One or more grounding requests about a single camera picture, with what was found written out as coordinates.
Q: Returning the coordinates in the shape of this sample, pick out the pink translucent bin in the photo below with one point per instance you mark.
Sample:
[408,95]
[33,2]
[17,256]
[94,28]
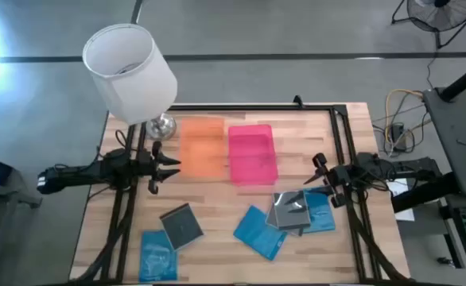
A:
[253,157]

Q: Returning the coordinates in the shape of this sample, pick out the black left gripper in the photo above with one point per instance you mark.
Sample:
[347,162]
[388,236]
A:
[147,168]

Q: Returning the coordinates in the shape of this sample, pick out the grey cart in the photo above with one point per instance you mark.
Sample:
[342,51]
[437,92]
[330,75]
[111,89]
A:
[2,198]

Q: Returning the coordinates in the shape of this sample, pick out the black power adapter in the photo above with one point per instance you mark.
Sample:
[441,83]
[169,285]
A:
[397,135]

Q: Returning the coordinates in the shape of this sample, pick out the blue jewel case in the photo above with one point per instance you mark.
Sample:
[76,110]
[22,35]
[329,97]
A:
[259,234]
[157,258]
[321,216]

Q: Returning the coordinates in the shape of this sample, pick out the grey side table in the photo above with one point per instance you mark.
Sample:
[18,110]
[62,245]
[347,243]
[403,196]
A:
[451,139]

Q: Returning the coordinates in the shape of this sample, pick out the white lamp shade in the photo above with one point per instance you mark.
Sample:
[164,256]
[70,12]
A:
[133,79]

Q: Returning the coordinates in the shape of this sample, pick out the chrome lamp base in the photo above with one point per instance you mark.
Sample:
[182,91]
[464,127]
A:
[162,128]

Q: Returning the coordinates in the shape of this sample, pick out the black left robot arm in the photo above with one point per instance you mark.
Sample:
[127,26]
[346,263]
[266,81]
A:
[70,175]

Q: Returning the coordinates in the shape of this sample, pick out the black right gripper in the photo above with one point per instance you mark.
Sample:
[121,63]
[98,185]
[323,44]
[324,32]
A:
[340,176]

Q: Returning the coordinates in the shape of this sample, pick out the dark grey jewel case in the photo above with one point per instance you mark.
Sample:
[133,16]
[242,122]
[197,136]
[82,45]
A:
[270,220]
[182,227]
[292,217]

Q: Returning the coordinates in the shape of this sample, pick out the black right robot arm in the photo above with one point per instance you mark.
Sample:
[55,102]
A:
[416,165]

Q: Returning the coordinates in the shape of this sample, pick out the black floor fan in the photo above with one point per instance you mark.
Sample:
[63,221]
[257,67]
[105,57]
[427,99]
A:
[439,18]

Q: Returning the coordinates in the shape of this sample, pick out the orange translucent bin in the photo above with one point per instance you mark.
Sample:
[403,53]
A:
[202,149]

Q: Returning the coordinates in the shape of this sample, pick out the white paper sheet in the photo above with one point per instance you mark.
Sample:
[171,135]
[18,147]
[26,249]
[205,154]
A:
[401,188]

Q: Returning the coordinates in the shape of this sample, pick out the black clamp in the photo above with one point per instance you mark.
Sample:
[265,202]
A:
[298,101]

